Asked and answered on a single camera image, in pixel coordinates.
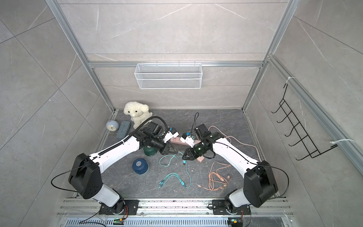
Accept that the white wire mesh basket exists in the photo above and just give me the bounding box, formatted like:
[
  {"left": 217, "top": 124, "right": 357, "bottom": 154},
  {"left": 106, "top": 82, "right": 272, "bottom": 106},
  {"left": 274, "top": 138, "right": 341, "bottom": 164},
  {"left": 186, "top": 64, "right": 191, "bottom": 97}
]
[{"left": 134, "top": 63, "right": 203, "bottom": 89}]

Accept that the orange charging cable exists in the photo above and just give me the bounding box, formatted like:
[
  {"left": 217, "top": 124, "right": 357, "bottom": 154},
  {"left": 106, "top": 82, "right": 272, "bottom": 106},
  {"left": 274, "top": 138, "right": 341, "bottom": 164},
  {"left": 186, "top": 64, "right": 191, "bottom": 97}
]
[{"left": 197, "top": 161, "right": 231, "bottom": 191}]

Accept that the small globe ball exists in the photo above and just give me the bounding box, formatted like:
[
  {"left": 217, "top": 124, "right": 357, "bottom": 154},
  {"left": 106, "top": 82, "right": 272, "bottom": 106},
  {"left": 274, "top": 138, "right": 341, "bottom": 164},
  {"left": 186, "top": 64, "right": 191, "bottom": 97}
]
[{"left": 106, "top": 120, "right": 120, "bottom": 131}]

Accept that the blue meat grinder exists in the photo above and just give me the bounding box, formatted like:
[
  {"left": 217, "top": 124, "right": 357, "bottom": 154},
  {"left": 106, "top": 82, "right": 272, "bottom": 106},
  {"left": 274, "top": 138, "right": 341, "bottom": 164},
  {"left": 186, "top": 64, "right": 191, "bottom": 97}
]
[{"left": 132, "top": 158, "right": 149, "bottom": 175}]

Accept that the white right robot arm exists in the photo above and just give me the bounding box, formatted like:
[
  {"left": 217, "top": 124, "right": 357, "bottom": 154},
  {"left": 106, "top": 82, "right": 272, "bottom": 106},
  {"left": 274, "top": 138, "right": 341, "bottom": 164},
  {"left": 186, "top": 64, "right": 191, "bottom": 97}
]
[{"left": 180, "top": 124, "right": 286, "bottom": 213}]

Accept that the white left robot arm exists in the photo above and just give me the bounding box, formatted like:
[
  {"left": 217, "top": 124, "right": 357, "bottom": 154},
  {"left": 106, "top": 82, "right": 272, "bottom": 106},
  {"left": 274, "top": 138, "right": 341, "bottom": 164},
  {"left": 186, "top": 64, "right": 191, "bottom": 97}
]
[{"left": 68, "top": 117, "right": 179, "bottom": 214}]

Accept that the black wire hook rack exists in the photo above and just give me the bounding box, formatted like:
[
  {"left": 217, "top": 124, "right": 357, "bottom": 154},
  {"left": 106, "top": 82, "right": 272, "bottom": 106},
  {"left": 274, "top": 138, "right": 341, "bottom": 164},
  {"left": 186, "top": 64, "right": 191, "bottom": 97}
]
[{"left": 271, "top": 84, "right": 338, "bottom": 161}]

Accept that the grey blue sponge block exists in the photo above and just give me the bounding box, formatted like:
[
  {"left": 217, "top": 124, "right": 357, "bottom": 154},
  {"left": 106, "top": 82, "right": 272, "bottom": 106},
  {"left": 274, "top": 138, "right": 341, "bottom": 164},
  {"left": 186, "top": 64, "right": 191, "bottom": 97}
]
[{"left": 116, "top": 121, "right": 131, "bottom": 141}]

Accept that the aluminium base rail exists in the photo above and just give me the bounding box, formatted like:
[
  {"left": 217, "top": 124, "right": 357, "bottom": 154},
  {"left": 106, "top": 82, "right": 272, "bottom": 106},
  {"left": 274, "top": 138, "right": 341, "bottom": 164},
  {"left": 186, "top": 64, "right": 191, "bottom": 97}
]
[{"left": 54, "top": 198, "right": 297, "bottom": 227}]

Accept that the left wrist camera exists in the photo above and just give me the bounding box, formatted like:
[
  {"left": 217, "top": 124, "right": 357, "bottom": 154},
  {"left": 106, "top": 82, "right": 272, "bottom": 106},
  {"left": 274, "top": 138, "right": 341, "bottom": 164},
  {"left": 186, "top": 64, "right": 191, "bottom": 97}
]
[{"left": 163, "top": 127, "right": 179, "bottom": 143}]

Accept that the pink charger plug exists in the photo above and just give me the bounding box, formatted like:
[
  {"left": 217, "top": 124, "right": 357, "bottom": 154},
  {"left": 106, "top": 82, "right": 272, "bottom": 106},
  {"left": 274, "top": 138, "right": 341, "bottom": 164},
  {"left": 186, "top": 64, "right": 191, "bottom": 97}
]
[{"left": 197, "top": 156, "right": 205, "bottom": 163}]

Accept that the green meat grinder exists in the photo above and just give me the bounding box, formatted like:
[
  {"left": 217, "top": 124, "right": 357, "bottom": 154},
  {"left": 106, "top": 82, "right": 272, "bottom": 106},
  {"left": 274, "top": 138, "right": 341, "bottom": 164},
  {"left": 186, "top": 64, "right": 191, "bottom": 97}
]
[{"left": 143, "top": 146, "right": 158, "bottom": 157}]

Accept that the white plush dog toy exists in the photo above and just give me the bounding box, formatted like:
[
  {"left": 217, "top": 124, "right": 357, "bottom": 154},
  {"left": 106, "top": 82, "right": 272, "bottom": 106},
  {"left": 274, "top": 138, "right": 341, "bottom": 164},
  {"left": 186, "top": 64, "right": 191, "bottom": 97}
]
[{"left": 123, "top": 102, "right": 153, "bottom": 129}]

